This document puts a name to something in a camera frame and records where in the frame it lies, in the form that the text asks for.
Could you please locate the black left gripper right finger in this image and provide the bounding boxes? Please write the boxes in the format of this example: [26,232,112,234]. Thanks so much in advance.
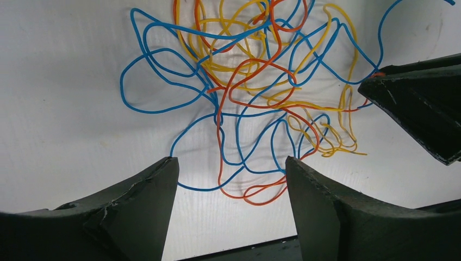
[285,157,460,260]

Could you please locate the blue wire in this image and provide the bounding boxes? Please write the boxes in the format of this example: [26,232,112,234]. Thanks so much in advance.
[120,0,455,191]

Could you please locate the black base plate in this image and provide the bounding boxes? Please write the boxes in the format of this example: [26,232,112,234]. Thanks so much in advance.
[184,235,303,261]

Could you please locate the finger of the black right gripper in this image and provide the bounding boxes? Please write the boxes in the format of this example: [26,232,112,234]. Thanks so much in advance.
[379,53,460,75]
[358,66,460,165]

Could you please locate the yellow wire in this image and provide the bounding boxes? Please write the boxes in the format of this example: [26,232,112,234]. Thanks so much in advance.
[176,0,368,158]

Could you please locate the orange wire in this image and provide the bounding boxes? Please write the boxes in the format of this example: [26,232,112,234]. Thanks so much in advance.
[173,0,386,207]

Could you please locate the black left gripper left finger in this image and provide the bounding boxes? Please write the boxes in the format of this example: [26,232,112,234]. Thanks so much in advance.
[1,157,179,260]

